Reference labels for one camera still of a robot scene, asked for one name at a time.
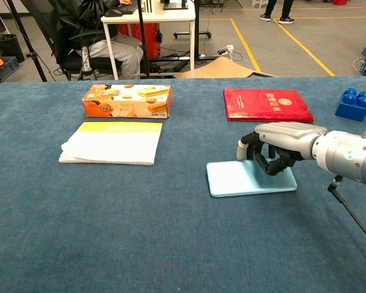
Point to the white metal rack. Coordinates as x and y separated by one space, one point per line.
262 3

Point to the black rolling stand base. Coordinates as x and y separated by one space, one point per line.
192 34

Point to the black tripod stand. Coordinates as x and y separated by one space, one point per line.
29 45

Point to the red case under desk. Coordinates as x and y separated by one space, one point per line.
148 38

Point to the black keyboard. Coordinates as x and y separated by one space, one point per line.
128 7

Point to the white power strip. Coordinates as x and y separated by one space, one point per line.
85 59

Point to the white notebook with yellow band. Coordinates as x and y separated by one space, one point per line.
113 145

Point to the blue toy building block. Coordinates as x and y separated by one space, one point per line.
352 110

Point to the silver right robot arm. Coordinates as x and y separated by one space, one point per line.
344 155

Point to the person in black sneakers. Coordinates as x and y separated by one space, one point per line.
286 9

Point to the black floor power strip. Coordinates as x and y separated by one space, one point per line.
180 66

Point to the black office chair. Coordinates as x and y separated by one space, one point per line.
76 63

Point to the orange snack box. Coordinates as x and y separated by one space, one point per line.
125 102

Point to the black trash bin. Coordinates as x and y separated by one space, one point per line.
8 45

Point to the blue plastic crate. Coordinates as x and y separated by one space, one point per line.
7 68

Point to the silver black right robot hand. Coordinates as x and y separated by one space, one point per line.
286 135

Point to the brown cardboard sheet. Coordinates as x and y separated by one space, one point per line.
219 68

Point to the black vertical pole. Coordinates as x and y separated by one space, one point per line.
143 39

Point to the white desk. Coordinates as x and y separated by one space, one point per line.
149 17

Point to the red certificate booklet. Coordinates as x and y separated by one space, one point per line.
265 105

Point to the red box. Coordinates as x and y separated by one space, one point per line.
339 2

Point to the black smartphone with light-blue back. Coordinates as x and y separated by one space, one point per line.
231 180

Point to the seated person in black jacket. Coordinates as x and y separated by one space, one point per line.
79 18

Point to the white power adapter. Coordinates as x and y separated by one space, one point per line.
230 48

